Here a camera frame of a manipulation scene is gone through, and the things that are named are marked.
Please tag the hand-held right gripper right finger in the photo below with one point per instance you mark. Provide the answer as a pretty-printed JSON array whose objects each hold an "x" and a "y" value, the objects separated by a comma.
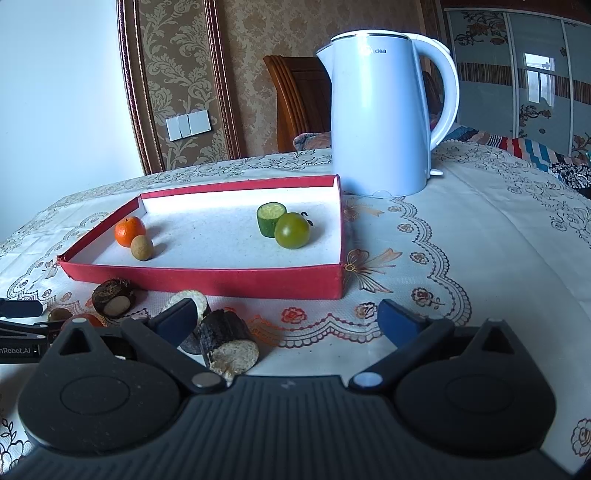
[{"x": 399, "y": 323}]

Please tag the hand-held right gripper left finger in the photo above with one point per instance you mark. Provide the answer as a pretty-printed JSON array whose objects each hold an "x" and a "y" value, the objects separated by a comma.
[{"x": 178, "y": 321}]

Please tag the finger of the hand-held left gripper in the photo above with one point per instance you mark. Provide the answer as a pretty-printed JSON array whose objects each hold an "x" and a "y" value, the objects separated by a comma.
[
  {"x": 21, "y": 308},
  {"x": 27, "y": 330}
]

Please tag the short dark sugarcane piece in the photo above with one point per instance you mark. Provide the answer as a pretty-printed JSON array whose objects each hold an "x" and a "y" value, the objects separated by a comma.
[{"x": 199, "y": 302}]

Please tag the small potato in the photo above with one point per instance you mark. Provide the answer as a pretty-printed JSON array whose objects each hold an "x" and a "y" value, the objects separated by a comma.
[{"x": 57, "y": 315}]

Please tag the long dark sugarcane piece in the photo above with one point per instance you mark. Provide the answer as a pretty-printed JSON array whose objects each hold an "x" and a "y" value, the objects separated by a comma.
[{"x": 228, "y": 346}]

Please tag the dark brown water chestnut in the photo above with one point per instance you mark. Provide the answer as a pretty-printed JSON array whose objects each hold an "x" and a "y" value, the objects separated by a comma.
[{"x": 113, "y": 297}]

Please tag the orange mandarin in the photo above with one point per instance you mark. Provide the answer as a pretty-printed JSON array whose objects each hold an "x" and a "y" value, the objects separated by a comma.
[
  {"x": 129, "y": 230},
  {"x": 96, "y": 320}
]

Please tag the tan longan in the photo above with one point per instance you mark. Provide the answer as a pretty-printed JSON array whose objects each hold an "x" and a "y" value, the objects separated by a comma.
[{"x": 141, "y": 248}]

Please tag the red cardboard box tray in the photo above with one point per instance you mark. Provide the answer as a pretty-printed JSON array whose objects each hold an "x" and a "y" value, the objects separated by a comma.
[{"x": 221, "y": 249}]

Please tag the green cucumber piece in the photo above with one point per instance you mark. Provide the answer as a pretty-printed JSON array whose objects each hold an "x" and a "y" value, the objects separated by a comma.
[{"x": 268, "y": 221}]

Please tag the green tomato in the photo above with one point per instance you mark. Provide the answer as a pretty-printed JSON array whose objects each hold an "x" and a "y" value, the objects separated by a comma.
[{"x": 292, "y": 230}]

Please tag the white electric kettle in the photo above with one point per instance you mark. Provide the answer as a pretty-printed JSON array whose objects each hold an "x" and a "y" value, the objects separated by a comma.
[{"x": 378, "y": 115}]

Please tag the colourful patterned quilt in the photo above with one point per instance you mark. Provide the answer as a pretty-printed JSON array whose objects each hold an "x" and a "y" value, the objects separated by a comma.
[{"x": 531, "y": 152}]

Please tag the wooden bed headboard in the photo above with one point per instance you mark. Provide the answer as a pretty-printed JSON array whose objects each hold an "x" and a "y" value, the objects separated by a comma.
[{"x": 300, "y": 101}]

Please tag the floral sliding door wardrobe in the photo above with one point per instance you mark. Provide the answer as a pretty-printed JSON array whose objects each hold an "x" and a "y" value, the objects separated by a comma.
[{"x": 508, "y": 55}]

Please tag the white wall switch panel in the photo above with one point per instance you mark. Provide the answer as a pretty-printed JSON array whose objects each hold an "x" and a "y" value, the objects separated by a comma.
[{"x": 188, "y": 124}]

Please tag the ornate wall moulding frame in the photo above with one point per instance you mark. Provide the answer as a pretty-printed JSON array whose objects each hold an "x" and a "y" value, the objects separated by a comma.
[{"x": 184, "y": 69}]

